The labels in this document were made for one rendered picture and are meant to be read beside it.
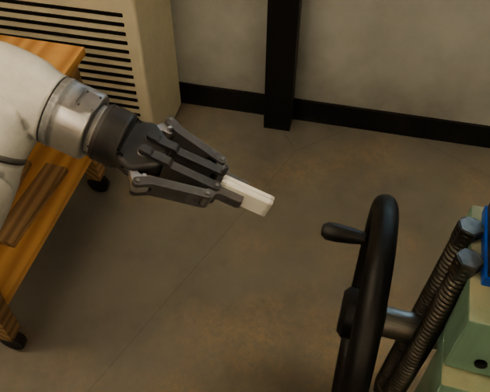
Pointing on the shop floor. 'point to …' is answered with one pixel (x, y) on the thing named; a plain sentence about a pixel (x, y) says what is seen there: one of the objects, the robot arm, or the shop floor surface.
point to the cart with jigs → (33, 204)
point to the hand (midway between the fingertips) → (245, 196)
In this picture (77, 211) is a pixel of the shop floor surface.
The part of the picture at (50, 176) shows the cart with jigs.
